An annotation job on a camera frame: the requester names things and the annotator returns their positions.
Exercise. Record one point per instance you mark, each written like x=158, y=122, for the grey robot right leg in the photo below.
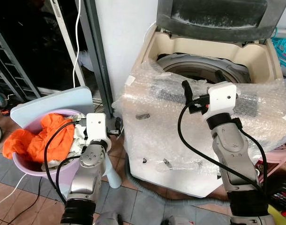
x=176, y=221

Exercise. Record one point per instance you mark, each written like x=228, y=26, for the pink plastic stool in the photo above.
x=279, y=157

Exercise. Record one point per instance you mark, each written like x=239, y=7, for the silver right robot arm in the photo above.
x=232, y=154

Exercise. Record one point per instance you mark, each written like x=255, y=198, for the white garment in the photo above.
x=77, y=140

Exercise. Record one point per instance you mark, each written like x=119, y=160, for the pale clothes rail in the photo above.
x=284, y=32

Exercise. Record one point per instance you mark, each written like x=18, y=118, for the dark grey door frame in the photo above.
x=98, y=47

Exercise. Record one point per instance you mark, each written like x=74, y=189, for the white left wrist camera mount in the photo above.
x=96, y=126

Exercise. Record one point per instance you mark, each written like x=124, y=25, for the white cup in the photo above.
x=257, y=172

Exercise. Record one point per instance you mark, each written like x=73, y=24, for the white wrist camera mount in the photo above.
x=96, y=126
x=222, y=97

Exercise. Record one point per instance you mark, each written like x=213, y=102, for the grey metal rack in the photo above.
x=7, y=56

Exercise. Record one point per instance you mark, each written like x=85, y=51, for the black and red toolbox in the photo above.
x=281, y=192

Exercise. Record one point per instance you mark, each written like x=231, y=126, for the light blue plastic stool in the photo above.
x=49, y=101

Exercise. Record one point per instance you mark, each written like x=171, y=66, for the dark grey washer lid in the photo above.
x=213, y=14

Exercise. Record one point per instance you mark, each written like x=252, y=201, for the yellow plastic container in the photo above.
x=280, y=216

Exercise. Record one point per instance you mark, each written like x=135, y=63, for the lavender plastic basin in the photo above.
x=30, y=171

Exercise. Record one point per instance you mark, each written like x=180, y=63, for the teal plastic clothes hangers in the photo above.
x=283, y=51

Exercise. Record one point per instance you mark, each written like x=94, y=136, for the grey robot left leg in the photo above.
x=108, y=219

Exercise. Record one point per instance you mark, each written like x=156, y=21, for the beige top-load washing machine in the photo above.
x=180, y=183

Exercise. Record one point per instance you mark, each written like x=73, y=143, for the clear bubble wrap sheet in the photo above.
x=147, y=126

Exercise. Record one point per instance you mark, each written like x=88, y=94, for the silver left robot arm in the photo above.
x=89, y=178

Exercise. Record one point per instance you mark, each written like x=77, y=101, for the grey robot leg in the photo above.
x=108, y=219
x=176, y=221

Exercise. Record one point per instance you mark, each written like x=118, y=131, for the orange garment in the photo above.
x=35, y=140

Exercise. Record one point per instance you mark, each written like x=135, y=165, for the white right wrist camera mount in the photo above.
x=222, y=97

